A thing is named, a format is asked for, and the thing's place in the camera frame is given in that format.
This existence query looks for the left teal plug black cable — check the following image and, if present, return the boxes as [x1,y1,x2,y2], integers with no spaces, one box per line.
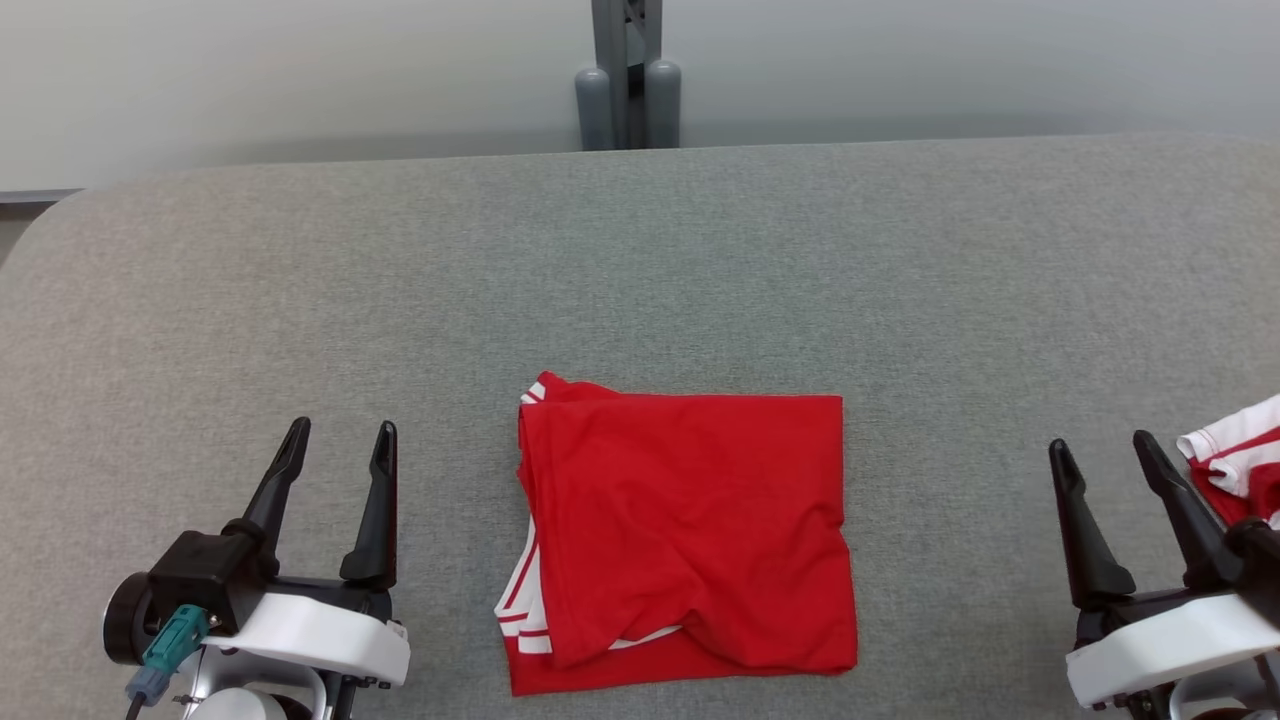
[125,605,211,720]

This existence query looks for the red white basketball shorts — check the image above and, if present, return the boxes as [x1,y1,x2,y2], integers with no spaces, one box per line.
[1177,395,1280,531]

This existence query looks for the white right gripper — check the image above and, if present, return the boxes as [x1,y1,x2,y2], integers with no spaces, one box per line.
[1048,430,1280,711]

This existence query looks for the grey metal partition post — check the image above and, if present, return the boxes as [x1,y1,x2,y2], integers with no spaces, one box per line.
[592,0,663,151]

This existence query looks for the red white basketball jersey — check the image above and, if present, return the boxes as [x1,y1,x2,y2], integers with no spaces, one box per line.
[494,372,859,697]

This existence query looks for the grey cylindrical post foot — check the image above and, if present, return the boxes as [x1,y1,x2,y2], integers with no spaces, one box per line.
[645,58,682,149]
[575,66,612,152]

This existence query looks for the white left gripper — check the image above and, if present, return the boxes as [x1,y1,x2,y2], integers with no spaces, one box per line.
[200,417,411,691]

